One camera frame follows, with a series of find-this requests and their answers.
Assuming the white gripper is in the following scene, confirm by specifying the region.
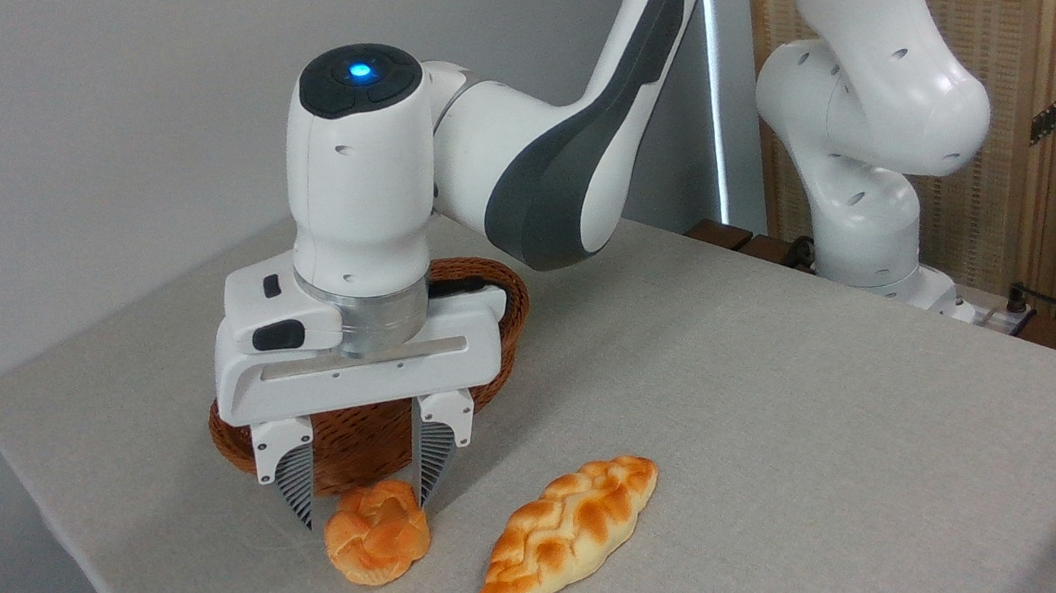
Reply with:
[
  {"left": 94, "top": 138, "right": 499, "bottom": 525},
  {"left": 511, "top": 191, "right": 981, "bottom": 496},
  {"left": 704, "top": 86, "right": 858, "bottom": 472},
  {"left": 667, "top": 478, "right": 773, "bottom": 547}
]
[{"left": 199, "top": 224, "right": 535, "bottom": 543}]

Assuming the round orange bread roll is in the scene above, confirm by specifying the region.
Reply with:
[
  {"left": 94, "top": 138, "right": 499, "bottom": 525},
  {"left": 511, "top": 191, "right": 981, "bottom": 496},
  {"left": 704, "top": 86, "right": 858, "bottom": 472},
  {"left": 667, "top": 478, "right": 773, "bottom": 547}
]
[{"left": 318, "top": 475, "right": 438, "bottom": 593}]

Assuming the brown wicker basket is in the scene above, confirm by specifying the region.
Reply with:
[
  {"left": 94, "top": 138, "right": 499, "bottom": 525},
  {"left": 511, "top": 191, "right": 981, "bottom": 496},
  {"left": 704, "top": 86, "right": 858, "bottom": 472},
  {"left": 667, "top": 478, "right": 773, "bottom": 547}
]
[{"left": 192, "top": 249, "right": 551, "bottom": 510}]

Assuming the long braided bread loaf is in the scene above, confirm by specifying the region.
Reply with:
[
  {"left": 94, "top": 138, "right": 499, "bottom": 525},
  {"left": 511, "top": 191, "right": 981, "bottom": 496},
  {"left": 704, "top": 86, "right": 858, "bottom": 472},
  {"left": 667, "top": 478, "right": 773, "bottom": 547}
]
[{"left": 456, "top": 451, "right": 674, "bottom": 593}]

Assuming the grey tablecloth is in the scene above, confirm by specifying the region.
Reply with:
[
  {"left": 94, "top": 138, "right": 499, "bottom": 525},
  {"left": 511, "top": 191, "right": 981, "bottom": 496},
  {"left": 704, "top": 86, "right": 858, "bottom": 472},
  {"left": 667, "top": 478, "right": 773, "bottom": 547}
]
[{"left": 0, "top": 106, "right": 1056, "bottom": 593}]

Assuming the brown wooden base board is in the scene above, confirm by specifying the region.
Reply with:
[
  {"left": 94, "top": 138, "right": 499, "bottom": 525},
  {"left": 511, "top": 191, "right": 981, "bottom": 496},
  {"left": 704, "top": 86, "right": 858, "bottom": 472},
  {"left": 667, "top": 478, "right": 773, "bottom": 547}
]
[{"left": 685, "top": 176, "right": 1056, "bottom": 406}]

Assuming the bright vertical window strip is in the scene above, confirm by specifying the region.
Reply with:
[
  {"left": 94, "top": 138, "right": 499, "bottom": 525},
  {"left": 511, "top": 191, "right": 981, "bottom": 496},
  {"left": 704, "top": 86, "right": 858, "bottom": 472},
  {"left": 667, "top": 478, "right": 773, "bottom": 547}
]
[{"left": 695, "top": 0, "right": 745, "bottom": 228}]

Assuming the black power plug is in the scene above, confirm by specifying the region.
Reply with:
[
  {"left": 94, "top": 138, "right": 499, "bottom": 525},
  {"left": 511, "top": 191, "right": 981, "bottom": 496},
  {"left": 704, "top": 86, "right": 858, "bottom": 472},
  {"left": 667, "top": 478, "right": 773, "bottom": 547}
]
[{"left": 1002, "top": 280, "right": 1036, "bottom": 321}]

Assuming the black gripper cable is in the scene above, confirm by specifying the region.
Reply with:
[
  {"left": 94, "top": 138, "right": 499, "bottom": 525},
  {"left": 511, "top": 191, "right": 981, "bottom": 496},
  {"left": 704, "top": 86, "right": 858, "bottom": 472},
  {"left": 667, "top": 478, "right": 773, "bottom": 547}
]
[{"left": 427, "top": 273, "right": 490, "bottom": 300}]

